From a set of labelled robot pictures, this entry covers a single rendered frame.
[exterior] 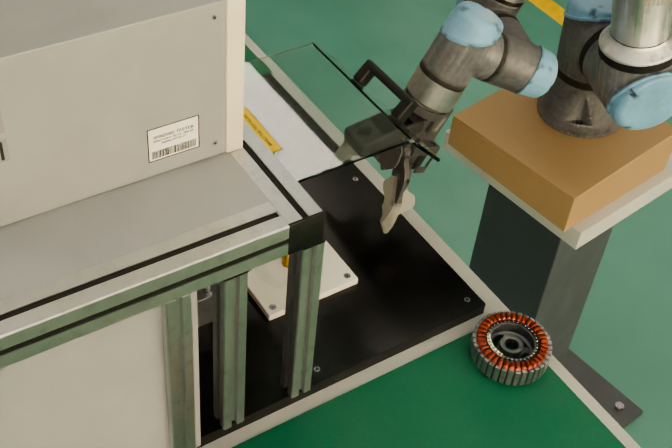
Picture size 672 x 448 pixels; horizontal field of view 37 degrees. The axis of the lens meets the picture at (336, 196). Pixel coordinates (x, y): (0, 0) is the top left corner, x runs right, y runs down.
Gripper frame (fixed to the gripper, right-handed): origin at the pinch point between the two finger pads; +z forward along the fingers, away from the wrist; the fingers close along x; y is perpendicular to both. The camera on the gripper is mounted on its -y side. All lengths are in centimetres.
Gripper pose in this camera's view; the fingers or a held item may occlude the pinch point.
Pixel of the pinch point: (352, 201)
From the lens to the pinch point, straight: 155.5
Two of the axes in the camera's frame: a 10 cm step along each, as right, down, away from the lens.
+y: 6.9, -0.5, 7.2
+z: -4.6, 7.4, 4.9
